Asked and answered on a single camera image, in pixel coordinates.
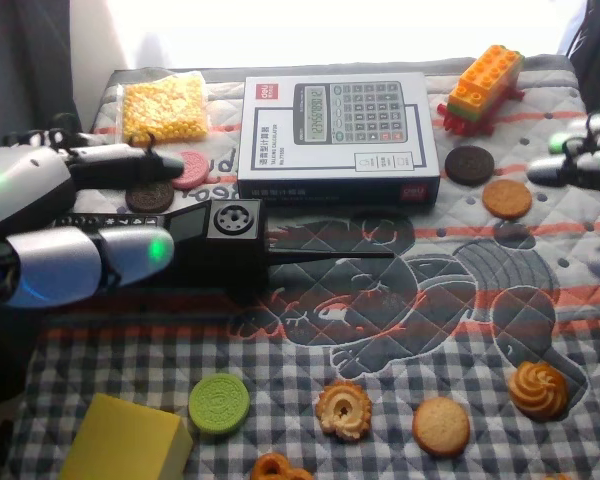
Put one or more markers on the yellow cube block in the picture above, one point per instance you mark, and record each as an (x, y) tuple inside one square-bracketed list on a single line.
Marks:
[(125, 440)]

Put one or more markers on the pretzel-shaped cookie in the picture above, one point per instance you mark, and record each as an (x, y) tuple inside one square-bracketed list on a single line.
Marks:
[(267, 467)]

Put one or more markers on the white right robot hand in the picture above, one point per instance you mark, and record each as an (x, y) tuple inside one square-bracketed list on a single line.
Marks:
[(595, 165)]

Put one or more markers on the pink sandwich cookie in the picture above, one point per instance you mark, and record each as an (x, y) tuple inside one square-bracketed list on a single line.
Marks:
[(197, 167)]

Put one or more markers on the grey curtain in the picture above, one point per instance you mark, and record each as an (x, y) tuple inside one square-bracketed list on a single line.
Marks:
[(25, 65)]

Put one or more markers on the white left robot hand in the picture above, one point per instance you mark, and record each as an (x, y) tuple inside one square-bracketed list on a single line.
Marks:
[(25, 185)]

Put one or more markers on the round tan biscuit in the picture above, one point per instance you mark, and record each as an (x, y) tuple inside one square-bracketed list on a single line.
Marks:
[(441, 426), (507, 199)]

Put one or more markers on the green sandwich cookie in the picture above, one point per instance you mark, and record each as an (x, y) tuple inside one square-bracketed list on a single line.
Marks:
[(219, 403)]

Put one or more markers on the rosette swirl butter cookie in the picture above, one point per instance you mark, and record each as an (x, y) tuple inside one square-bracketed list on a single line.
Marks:
[(538, 392)]

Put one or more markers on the grey calculator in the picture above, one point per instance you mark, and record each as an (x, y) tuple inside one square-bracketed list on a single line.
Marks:
[(280, 150)]

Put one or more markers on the grey quilt with bear print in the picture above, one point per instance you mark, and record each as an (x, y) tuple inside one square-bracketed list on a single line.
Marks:
[(430, 310)]

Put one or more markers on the orange and red brick toy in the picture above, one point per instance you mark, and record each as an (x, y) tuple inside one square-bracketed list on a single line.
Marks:
[(485, 75)]

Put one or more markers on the bag of yellow beads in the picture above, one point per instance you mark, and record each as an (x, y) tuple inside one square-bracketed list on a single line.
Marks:
[(162, 110)]

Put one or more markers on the dark brown sandwich cookie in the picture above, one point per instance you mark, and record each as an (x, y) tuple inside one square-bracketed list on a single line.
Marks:
[(150, 199), (470, 165)]

